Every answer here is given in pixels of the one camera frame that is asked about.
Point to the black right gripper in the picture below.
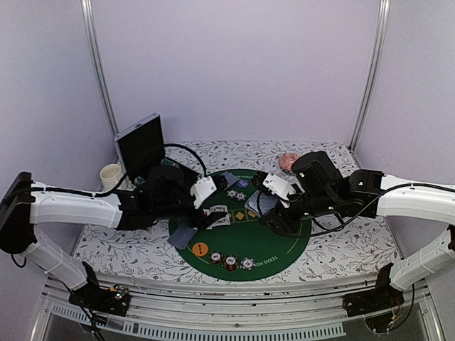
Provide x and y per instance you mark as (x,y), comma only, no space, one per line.
(284,223)

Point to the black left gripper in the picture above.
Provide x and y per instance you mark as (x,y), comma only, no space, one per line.
(202,221)

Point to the blue checkered playing card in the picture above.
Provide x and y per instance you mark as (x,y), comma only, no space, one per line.
(181,237)

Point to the grey playing card deck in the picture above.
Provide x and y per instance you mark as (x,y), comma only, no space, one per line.
(259,203)

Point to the orange big blind button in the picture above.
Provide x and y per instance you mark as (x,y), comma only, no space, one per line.
(200,249)

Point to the king of diamonds card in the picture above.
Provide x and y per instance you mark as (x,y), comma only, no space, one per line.
(216,216)

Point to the blue peach 10 chip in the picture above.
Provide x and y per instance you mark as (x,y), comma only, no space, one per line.
(247,264)
(231,193)
(240,196)

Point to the red black 100 chip stack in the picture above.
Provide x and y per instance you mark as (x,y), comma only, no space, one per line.
(215,257)

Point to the short poker chip stack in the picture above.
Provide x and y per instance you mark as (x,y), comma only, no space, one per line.
(139,181)

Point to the purple small blind button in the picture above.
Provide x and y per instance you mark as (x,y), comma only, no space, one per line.
(242,183)

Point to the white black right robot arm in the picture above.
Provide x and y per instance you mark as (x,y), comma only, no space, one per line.
(321,190)

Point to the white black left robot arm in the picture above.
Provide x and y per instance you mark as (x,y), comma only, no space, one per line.
(167,191)

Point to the green poker chip row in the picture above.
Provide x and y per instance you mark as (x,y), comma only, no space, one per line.
(169,162)

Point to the round green poker mat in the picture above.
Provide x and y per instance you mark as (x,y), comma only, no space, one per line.
(245,237)

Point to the red patterned small bowl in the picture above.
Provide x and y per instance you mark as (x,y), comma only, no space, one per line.
(286,161)

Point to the aluminium poker chip case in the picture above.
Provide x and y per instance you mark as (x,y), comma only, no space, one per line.
(140,147)

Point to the cream ceramic mug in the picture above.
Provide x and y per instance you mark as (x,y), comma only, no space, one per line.
(110,175)

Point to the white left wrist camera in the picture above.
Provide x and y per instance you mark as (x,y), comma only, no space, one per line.
(202,190)

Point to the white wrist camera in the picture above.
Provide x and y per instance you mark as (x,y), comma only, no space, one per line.
(202,190)
(279,187)

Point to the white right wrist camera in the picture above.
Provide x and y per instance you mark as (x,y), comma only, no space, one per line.
(279,187)

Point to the aluminium front rail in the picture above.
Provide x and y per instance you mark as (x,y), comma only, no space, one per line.
(164,310)

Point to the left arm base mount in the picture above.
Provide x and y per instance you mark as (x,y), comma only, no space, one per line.
(102,300)

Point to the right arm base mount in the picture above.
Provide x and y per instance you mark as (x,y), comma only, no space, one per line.
(371,301)

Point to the left aluminium frame post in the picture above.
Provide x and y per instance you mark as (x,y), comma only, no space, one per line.
(91,33)

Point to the aluminium frame post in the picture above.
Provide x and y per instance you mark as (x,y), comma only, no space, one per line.
(91,33)
(378,44)

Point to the right aluminium frame post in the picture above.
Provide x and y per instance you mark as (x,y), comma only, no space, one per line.
(378,44)

